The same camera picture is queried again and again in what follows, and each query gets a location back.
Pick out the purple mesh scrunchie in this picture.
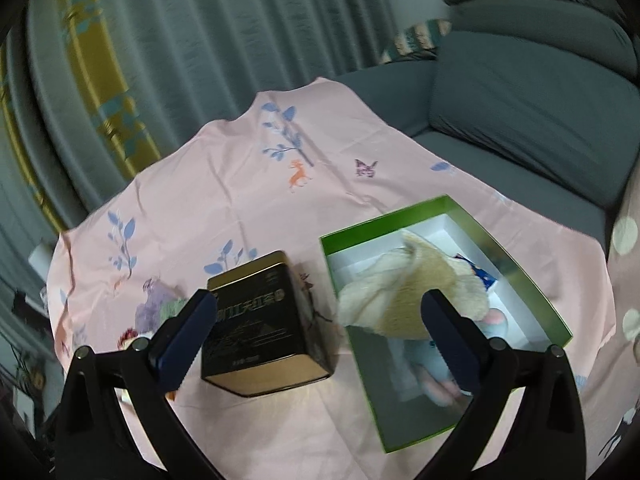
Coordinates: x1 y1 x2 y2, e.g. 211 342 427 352
134 278 181 335

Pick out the pink animal print tablecloth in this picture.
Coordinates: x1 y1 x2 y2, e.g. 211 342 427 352
45 77 640 480

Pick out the red white scrunchie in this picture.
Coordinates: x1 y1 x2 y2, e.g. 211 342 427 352
117 328 139 350

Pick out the grey green curtain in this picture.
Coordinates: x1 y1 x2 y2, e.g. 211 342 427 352
1 0 394 252

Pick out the striped knit pillow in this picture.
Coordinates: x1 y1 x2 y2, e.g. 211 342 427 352
378 18 451 64

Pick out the grey sofa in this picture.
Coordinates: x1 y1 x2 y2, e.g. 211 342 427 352
342 0 639 248

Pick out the black gold tea tin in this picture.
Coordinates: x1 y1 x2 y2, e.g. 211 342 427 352
201 250 333 398

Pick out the green scrunchie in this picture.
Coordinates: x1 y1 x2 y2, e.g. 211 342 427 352
160 298 188 324

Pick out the green cardboard box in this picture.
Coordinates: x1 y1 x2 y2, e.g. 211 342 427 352
320 195 573 453

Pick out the pink polka dot pillow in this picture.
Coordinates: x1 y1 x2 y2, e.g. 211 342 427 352
582 169 639 474

